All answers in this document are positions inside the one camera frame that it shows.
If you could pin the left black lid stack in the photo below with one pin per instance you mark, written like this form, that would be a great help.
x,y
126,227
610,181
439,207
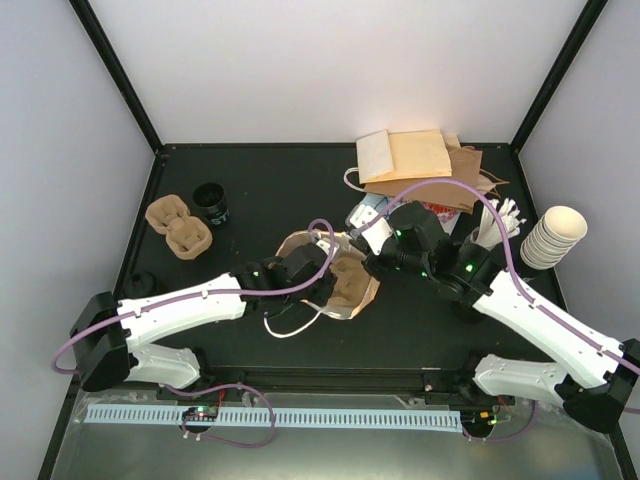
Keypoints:
x,y
141,285

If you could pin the orange paper bag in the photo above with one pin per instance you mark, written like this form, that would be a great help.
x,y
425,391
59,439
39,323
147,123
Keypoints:
x,y
343,247
384,156

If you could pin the small circuit board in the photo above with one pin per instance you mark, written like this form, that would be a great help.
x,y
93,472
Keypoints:
x,y
200,413

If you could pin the brown kraft paper bag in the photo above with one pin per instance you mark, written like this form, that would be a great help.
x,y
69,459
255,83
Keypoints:
x,y
466,168

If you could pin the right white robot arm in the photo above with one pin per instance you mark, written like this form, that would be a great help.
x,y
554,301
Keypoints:
x,y
589,375

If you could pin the black lid stack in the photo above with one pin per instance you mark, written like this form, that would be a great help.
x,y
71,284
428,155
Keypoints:
x,y
141,285
466,314

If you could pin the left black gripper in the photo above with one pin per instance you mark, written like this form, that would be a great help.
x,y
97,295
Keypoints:
x,y
321,297

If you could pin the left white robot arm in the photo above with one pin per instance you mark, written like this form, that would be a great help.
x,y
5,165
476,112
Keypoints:
x,y
117,341

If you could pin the tilted paper cup stack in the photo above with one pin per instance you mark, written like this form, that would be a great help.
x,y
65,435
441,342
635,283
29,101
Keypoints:
x,y
553,236

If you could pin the black printed paper cup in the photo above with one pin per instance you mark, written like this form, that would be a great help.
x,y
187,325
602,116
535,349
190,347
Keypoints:
x,y
211,202

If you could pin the right black lid stack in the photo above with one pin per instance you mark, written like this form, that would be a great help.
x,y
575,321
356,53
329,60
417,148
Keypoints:
x,y
466,314

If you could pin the brown pulp cup carrier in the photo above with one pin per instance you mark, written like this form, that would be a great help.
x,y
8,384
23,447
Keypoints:
x,y
187,236

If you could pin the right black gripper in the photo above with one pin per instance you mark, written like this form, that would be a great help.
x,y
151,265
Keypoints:
x,y
378,271

